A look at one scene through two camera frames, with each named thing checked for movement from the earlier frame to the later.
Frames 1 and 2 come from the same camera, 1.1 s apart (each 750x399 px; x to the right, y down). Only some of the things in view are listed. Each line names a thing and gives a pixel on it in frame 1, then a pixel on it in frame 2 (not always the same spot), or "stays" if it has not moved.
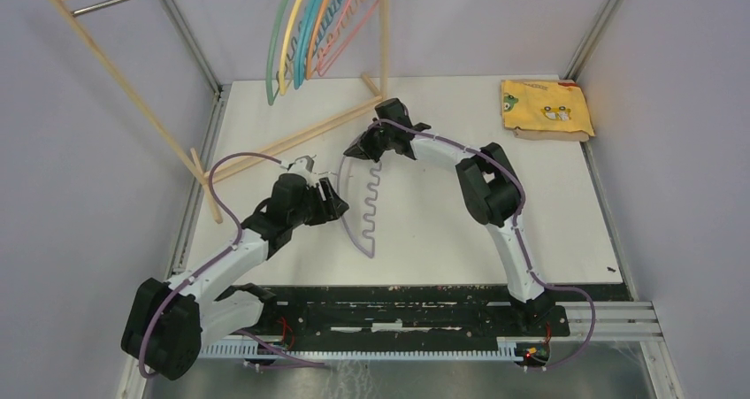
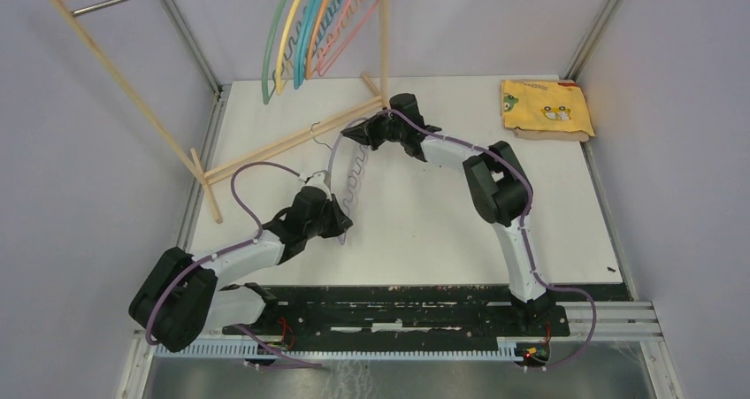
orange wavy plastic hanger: x=309 y=70 stays
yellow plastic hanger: x=285 y=49 stays
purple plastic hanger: x=354 y=184 -> x=355 y=176
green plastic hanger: x=269 y=95 stays
